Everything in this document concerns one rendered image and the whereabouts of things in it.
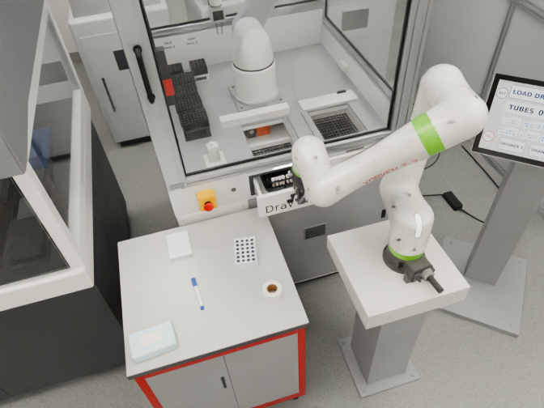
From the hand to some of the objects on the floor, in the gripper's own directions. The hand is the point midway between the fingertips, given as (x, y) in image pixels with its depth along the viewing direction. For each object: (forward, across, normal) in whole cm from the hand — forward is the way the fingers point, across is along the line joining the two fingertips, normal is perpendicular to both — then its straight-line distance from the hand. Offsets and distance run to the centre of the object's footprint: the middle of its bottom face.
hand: (298, 200), depth 171 cm
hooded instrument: (+105, -19, -173) cm, 203 cm away
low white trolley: (+83, +43, -41) cm, 102 cm away
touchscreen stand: (+84, +40, +100) cm, 136 cm away
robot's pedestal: (+76, +61, +29) cm, 102 cm away
